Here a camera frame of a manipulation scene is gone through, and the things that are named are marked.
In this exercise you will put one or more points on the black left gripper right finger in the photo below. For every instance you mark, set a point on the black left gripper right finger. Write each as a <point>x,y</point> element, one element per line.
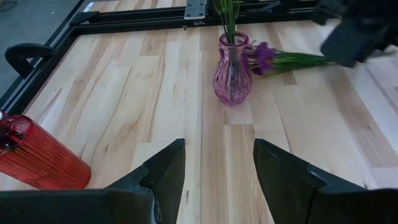
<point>311,205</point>

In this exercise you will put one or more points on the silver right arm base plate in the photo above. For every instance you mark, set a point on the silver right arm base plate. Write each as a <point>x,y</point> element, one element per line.
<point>195,9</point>

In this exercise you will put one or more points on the purple artificial flower stem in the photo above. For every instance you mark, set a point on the purple artificial flower stem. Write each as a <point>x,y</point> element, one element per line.
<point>264,59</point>

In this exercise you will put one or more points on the pink glass vase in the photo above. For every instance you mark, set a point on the pink glass vase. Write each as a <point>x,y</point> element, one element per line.
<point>232,77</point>

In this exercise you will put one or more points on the black triangular bracket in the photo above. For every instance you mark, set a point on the black triangular bracket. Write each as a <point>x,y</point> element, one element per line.
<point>25,56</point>

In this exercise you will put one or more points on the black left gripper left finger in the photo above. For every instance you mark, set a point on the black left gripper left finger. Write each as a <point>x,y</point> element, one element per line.
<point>140,205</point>

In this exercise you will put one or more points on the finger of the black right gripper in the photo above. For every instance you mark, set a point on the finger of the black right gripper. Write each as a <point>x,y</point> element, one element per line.
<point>351,43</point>

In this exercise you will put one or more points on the red ribbed glass vase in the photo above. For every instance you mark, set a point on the red ribbed glass vase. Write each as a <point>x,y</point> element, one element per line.
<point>40,158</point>

